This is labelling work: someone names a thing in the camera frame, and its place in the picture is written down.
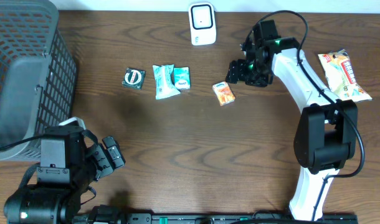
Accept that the white barcode scanner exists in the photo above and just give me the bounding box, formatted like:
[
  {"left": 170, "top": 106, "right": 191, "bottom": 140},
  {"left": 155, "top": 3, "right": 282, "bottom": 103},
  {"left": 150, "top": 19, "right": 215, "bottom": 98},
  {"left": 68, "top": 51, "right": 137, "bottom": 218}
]
[{"left": 188, "top": 2, "right": 217, "bottom": 46}]

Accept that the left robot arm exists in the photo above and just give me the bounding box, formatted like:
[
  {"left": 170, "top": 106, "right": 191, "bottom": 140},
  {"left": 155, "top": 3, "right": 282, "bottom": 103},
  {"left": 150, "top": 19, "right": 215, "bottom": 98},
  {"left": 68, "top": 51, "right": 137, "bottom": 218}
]
[{"left": 4, "top": 117, "right": 126, "bottom": 223}]

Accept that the green tissue pack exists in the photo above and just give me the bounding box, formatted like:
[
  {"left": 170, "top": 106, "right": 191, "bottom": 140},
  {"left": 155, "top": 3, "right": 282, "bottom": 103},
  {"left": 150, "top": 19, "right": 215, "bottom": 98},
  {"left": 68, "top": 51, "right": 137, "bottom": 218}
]
[{"left": 174, "top": 67, "right": 191, "bottom": 90}]

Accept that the white blue snack bag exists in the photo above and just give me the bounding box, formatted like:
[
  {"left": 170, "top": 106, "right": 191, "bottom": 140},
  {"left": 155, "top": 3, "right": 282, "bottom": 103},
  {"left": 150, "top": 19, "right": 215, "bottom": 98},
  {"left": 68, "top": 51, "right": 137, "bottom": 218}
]
[{"left": 318, "top": 49, "right": 372, "bottom": 102}]

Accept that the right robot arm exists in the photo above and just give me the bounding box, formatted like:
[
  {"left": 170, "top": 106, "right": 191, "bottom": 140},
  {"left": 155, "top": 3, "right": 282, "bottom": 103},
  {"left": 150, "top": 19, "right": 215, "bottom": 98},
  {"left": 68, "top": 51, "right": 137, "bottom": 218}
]
[{"left": 226, "top": 20, "right": 358, "bottom": 221}]

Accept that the grey plastic shopping basket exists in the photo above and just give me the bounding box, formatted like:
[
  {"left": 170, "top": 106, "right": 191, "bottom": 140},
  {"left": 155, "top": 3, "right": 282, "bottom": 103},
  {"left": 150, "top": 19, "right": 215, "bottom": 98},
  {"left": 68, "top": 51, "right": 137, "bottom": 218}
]
[{"left": 0, "top": 1, "right": 78, "bottom": 161}]

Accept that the light green wipes pack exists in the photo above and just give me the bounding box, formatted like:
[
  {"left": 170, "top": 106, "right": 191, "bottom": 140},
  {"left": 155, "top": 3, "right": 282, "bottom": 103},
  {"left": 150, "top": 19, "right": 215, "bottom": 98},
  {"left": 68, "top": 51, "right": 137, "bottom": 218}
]
[{"left": 153, "top": 64, "right": 180, "bottom": 100}]

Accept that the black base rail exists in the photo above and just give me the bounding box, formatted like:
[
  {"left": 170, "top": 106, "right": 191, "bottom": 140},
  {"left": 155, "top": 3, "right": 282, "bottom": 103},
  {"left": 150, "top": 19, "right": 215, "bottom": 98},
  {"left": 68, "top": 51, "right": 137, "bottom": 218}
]
[{"left": 74, "top": 212, "right": 359, "bottom": 224}]

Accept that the orange tissue pack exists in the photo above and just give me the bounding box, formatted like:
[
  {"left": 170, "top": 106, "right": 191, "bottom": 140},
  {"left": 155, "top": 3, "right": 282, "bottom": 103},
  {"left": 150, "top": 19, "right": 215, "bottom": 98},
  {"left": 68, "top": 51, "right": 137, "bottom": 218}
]
[{"left": 212, "top": 82, "right": 235, "bottom": 106}]

